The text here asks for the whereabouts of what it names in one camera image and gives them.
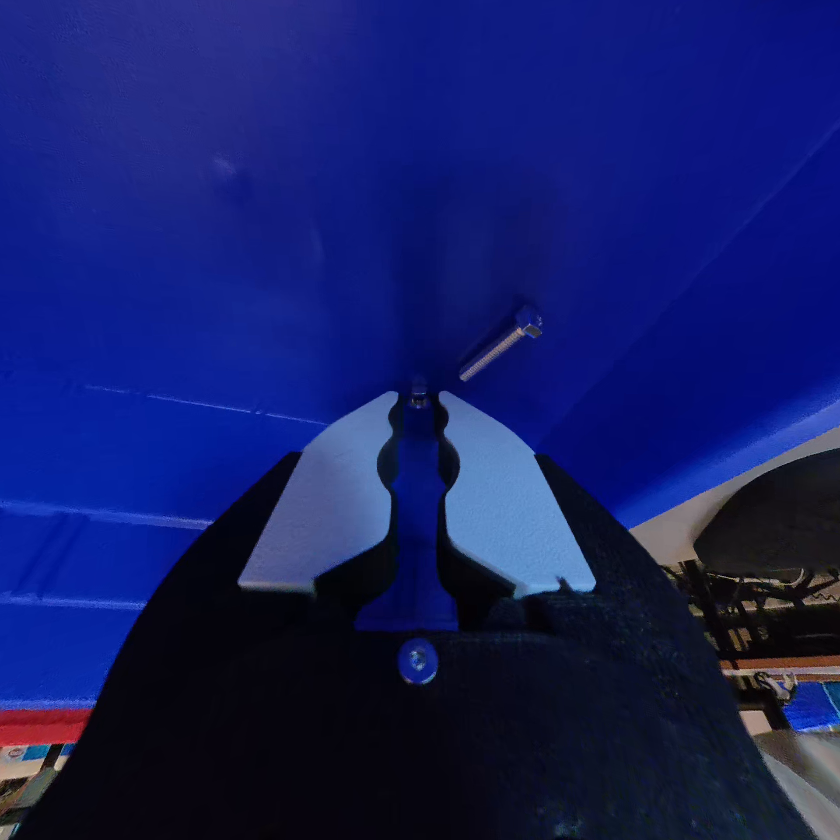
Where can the blue plastic bin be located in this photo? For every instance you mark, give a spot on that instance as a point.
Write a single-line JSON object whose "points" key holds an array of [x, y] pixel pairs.
{"points": [[263, 197]]}

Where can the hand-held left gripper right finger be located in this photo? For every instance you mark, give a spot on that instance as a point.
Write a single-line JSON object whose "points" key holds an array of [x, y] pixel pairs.
{"points": [[512, 519]]}

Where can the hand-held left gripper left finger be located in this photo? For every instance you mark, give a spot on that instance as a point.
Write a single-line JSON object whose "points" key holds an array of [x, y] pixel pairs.
{"points": [[328, 519]]}

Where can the black office chair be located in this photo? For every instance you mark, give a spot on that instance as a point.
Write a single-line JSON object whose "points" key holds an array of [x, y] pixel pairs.
{"points": [[775, 519]]}

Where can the silver hex bolt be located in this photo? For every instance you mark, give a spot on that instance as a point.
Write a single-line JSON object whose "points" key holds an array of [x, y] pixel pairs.
{"points": [[499, 344]]}

